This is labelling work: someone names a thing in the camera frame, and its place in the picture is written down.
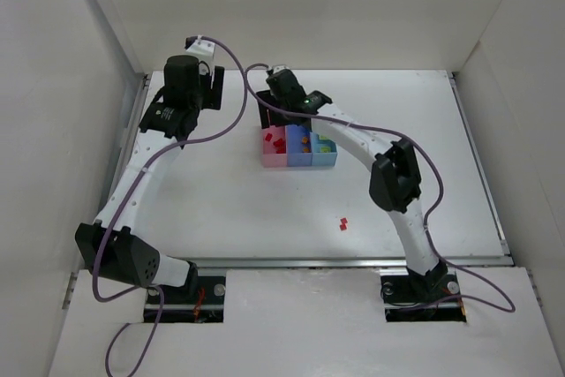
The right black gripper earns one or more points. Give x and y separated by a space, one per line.
271 106

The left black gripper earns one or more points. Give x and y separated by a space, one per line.
216 86

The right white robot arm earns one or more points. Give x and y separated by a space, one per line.
395 178

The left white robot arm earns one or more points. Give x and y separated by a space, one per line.
112 246

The pink container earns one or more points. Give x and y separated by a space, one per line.
269 158

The dark blue container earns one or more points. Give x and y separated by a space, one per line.
295 156

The light blue container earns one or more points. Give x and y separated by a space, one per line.
319 159

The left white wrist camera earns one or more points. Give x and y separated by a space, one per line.
197 46

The left aluminium rail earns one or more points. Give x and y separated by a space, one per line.
127 111

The aluminium rail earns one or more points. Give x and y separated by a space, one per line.
127 111
249 263
482 175

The front aluminium rail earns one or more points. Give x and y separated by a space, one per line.
249 263

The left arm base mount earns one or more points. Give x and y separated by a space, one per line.
203 305

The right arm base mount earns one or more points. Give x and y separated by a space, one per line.
403 304

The right aluminium rail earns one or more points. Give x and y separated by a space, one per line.
482 175

